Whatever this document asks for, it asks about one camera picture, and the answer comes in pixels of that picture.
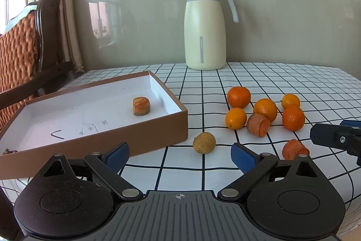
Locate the small orange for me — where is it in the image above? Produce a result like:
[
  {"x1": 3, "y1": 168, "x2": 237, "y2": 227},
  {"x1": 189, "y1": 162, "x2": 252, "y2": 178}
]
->
[{"x1": 225, "y1": 108, "x2": 248, "y2": 130}]

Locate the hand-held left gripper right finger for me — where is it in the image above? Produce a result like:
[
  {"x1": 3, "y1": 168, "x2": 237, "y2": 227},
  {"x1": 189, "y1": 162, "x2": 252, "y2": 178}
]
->
[{"x1": 218, "y1": 142, "x2": 324, "y2": 200}]

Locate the checked tablecloth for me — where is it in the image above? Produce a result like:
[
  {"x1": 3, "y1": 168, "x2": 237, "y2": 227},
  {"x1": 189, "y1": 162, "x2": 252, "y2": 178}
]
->
[{"x1": 0, "y1": 62, "x2": 361, "y2": 241}]

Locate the brown cardboard box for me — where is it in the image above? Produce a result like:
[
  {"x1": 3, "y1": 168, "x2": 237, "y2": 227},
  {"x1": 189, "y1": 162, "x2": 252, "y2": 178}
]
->
[{"x1": 0, "y1": 70, "x2": 188, "y2": 180}]

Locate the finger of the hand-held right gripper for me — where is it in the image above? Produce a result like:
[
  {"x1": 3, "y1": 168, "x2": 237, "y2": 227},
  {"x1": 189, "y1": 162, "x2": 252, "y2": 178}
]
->
[{"x1": 310, "y1": 120, "x2": 361, "y2": 166}]

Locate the large orange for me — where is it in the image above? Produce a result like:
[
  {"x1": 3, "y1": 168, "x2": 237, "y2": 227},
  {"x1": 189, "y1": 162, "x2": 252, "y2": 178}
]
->
[{"x1": 227, "y1": 87, "x2": 251, "y2": 108}]

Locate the brown longan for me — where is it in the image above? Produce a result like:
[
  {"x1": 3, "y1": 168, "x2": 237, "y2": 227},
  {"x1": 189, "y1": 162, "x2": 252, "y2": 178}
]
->
[{"x1": 192, "y1": 132, "x2": 213, "y2": 154}]

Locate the cream thermos jug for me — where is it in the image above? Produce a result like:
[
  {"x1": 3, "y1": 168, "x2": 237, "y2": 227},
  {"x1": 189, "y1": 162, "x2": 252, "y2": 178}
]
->
[{"x1": 182, "y1": 0, "x2": 240, "y2": 71}]

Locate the orange woven cushion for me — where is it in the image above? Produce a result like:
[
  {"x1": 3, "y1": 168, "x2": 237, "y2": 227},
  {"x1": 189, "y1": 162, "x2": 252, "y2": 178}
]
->
[{"x1": 0, "y1": 10, "x2": 39, "y2": 129}]

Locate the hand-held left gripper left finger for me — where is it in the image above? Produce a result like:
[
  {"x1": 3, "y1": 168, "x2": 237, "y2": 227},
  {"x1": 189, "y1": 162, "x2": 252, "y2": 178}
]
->
[{"x1": 34, "y1": 142, "x2": 143, "y2": 200}]

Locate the wooden sofa with orange cushion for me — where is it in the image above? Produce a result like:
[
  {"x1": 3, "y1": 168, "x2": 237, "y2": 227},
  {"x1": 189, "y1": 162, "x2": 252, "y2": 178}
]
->
[{"x1": 0, "y1": 0, "x2": 73, "y2": 129}]

